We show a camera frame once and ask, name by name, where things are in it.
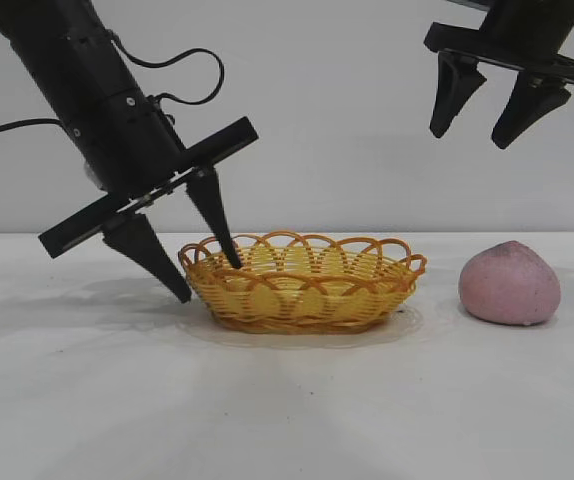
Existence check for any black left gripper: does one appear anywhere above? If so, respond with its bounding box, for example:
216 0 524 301
37 92 260 305

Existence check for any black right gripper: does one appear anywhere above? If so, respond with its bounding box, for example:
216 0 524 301
423 0 574 150

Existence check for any yellow woven plastic basket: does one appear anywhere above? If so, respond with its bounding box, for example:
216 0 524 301
177 229 429 337

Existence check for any pink peach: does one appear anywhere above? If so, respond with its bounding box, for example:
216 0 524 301
458 240 563 328

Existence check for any black looping left arm cable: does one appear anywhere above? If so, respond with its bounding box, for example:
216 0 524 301
109 30 227 105

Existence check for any black thin left arm cable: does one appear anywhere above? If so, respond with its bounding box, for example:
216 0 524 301
0 117 62 137

